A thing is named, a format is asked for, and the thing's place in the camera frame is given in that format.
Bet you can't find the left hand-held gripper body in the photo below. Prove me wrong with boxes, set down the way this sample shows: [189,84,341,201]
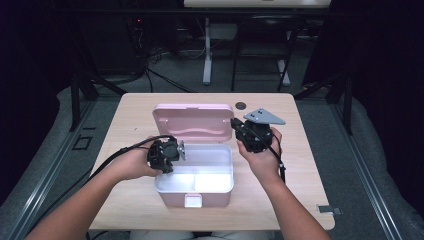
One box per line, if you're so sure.
[147,137,187,175]

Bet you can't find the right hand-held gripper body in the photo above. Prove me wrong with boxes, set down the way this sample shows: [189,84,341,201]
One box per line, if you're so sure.
[234,107,287,155]

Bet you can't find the white divided tray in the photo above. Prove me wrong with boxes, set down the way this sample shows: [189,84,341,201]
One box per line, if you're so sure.
[154,143,234,194]

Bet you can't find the pink storage box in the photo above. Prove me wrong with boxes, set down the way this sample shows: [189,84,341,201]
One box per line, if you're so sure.
[152,103,235,209]

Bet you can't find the person's right hand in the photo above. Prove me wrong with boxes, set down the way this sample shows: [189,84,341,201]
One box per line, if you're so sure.
[236,127,284,184]

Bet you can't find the person's left hand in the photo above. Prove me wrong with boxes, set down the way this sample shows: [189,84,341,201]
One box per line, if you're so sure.
[111,135,165,183]

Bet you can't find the white background desk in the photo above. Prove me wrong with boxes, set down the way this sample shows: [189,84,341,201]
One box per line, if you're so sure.
[183,0,332,87]

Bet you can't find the person's light trousers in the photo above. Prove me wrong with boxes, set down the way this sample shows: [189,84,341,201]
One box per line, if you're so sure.
[129,230,276,240]

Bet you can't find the black metal stand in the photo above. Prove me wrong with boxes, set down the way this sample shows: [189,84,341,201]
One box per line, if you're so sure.
[69,70,128,133]
[294,71,355,136]

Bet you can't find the dark computer with red light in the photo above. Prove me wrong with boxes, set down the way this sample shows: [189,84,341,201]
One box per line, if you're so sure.
[125,15,182,69]

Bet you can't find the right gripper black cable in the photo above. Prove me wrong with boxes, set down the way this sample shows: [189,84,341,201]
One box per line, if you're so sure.
[248,125,288,185]

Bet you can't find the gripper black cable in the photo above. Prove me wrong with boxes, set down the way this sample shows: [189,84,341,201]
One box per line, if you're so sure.
[248,125,288,185]
[84,134,177,184]

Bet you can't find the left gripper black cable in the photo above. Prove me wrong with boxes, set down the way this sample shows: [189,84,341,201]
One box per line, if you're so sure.
[84,134,177,184]

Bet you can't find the black metal chair frame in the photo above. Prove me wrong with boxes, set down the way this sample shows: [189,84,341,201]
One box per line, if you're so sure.
[230,15,306,93]

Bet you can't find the black floor cables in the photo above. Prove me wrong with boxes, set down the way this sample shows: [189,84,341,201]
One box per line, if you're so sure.
[143,65,198,94]

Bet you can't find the grey metal table bracket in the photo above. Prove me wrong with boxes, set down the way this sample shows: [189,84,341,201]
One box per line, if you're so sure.
[316,204,343,216]

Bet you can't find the aluminium floor rail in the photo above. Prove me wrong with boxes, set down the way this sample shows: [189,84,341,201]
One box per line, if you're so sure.
[329,99,405,240]
[5,99,98,240]

